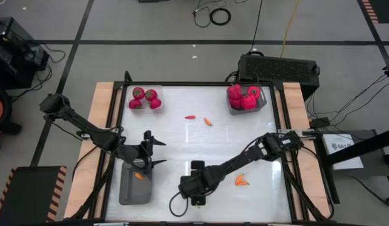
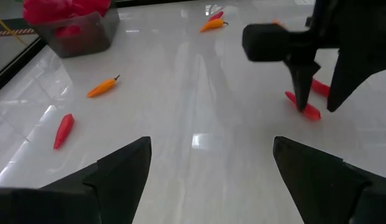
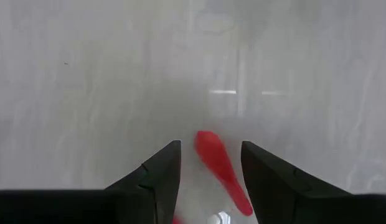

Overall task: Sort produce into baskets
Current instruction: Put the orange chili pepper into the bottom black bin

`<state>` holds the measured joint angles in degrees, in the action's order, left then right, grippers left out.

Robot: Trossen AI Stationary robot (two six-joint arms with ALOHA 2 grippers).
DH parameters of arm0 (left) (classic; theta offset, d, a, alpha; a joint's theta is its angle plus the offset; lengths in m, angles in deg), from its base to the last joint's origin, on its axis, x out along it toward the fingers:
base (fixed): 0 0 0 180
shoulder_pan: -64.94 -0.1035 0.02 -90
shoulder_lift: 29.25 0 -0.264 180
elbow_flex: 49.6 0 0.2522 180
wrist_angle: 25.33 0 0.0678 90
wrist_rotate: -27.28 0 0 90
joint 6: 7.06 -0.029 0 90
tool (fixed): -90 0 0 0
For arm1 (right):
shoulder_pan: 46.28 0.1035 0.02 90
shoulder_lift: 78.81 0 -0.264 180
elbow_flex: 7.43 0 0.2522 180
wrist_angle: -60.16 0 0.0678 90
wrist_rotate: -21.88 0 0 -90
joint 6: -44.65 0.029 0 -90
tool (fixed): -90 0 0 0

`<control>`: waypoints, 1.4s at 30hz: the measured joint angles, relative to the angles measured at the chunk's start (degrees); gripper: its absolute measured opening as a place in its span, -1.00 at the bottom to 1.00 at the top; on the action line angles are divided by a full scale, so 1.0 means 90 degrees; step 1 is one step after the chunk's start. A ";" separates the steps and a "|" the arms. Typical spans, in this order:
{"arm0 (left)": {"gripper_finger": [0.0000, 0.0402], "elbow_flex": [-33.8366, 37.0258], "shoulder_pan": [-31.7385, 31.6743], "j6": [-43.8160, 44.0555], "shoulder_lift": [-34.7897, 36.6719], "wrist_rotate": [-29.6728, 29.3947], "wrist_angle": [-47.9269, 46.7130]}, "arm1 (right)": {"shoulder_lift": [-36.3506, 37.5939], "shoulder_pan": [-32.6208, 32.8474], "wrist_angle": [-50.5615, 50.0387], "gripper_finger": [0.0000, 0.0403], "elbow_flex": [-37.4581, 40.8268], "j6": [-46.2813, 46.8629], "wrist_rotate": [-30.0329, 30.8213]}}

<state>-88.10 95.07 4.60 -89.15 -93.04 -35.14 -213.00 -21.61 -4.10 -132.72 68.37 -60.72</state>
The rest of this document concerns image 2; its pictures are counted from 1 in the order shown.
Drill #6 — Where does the small red chili pepper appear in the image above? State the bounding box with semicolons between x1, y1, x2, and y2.
284;90;322;121
52;113;75;151
310;78;331;98
207;11;225;22

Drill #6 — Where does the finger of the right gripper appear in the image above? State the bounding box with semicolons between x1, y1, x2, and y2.
283;59;322;113
326;48;386;113

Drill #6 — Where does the black orange-striped floor mat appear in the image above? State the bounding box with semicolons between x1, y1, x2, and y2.
0;28;37;37

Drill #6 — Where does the yellow cable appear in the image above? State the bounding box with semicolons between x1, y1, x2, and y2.
0;15;27;46

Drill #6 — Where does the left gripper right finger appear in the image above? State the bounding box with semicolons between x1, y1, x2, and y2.
273;136;386;224

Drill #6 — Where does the grey plastic pepper basket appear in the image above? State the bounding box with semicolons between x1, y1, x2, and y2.
30;7;121;59

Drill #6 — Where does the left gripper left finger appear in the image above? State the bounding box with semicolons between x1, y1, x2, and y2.
0;136;153;224

